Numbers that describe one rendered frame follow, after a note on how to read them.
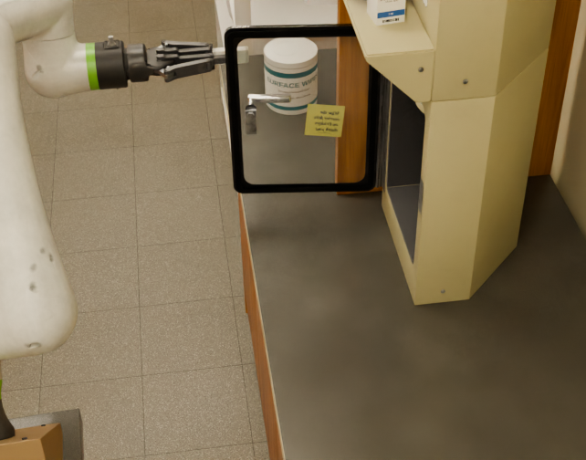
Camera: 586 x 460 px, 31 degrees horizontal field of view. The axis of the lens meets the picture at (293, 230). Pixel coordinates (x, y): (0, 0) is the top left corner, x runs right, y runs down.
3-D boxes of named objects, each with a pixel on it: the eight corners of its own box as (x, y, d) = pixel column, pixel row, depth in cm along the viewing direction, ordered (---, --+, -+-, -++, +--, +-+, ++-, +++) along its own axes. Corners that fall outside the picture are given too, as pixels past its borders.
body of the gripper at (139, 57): (125, 57, 199) (173, 54, 200) (124, 36, 205) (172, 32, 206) (130, 91, 204) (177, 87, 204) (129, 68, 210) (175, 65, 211)
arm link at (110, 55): (101, 78, 211) (100, 102, 204) (93, 26, 203) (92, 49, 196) (131, 75, 211) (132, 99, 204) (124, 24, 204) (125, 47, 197)
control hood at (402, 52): (391, 11, 198) (393, -38, 192) (431, 102, 174) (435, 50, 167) (331, 15, 197) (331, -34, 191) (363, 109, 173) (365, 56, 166)
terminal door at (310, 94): (375, 191, 224) (382, 25, 199) (234, 193, 224) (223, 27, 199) (375, 188, 225) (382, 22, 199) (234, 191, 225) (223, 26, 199)
